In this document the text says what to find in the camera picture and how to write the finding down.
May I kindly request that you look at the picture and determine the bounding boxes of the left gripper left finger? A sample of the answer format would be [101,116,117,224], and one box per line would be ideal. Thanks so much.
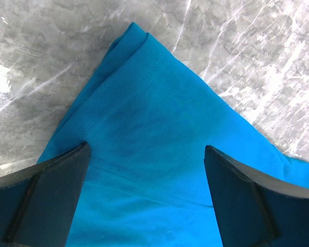
[0,143,90,246]

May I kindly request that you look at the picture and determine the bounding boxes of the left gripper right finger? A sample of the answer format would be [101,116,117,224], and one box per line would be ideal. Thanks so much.
[204,146,309,246]

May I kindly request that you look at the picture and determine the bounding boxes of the blue t shirt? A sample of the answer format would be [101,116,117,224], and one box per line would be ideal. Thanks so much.
[39,23,309,246]

